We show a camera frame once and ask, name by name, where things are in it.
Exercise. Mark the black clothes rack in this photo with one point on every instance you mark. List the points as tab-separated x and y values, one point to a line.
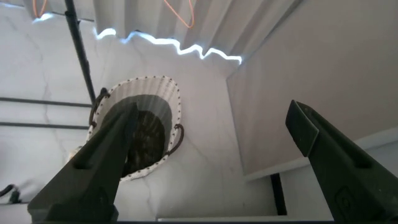
81	56

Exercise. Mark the white curtain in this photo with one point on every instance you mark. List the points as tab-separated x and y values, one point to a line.
140	15

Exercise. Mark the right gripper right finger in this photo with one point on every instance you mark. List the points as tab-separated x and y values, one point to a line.
348	174

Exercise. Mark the pink clothes hanger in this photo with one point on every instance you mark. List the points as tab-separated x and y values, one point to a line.
179	18
35	12

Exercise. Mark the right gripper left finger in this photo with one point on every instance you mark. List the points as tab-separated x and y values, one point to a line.
90	174

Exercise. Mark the white laundry basket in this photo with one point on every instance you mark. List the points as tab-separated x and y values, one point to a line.
155	90

